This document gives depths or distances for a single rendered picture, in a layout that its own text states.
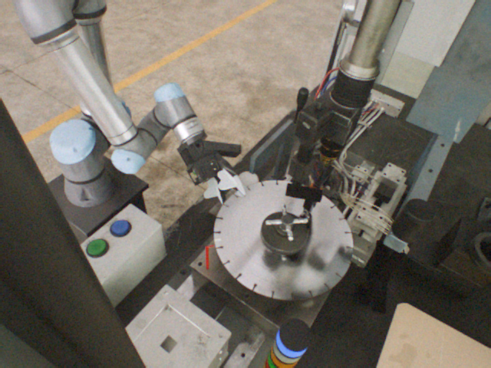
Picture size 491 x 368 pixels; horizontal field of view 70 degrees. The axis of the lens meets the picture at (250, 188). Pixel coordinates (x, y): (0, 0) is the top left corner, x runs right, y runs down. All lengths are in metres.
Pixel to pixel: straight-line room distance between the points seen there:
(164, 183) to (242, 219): 1.38
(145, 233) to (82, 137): 0.32
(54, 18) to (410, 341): 1.08
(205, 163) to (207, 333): 0.41
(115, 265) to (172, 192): 1.31
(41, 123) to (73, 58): 1.95
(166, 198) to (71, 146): 1.14
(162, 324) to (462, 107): 0.71
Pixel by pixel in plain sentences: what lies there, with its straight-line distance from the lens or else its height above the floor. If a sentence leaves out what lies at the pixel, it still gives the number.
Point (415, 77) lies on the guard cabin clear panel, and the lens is 1.85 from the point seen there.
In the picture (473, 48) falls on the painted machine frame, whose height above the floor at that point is 1.39.
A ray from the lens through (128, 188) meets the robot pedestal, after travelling 1.20.
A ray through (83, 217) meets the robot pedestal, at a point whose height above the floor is 0.75.
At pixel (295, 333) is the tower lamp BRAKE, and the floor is 1.16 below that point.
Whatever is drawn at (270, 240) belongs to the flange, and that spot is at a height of 0.96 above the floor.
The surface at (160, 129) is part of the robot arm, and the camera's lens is 1.01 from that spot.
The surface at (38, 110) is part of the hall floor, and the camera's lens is 2.91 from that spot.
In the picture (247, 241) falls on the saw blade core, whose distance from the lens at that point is 0.82.
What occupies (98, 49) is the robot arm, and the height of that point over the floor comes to 1.17.
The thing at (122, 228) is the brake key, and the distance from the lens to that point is 0.91.
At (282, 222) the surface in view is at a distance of 0.80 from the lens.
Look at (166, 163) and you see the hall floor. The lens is 2.30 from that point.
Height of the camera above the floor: 1.65
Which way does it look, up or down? 50 degrees down
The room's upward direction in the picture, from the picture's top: 8 degrees clockwise
